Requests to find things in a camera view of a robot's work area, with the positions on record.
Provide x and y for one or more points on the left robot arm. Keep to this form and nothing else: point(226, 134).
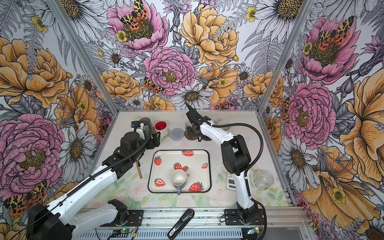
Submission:
point(59, 220)

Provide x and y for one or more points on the clear glass cup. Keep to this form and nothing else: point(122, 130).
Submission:
point(263, 180)

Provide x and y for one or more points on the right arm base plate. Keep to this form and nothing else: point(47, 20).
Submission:
point(232, 218)

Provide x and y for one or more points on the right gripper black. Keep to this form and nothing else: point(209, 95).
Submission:
point(190, 134)

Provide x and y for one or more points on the grey mug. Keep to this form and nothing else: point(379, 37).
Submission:
point(146, 125)

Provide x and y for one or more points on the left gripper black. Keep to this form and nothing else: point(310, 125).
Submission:
point(156, 141)

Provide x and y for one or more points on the plain brown wooden coaster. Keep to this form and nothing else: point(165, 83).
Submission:
point(187, 137)

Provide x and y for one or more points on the white mug blue handle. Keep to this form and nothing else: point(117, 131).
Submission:
point(187, 125)

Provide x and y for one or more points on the red inside white mug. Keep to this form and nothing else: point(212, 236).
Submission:
point(162, 128)

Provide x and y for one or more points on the white mug purple handle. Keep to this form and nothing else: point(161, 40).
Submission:
point(178, 180)

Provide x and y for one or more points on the white strawberry tray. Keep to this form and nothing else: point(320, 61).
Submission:
point(196, 164)

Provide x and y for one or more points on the grey woven coaster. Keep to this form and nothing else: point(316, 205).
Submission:
point(177, 134)

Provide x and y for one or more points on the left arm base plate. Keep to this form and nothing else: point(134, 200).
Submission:
point(132, 218)

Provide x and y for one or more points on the small wooden mallet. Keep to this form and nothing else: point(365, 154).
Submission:
point(139, 170)

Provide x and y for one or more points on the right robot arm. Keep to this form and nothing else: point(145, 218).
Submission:
point(235, 154)

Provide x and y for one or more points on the white calculator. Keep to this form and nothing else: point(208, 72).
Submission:
point(230, 185)

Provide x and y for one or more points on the black stapler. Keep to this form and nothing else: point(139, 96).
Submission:
point(187, 216)

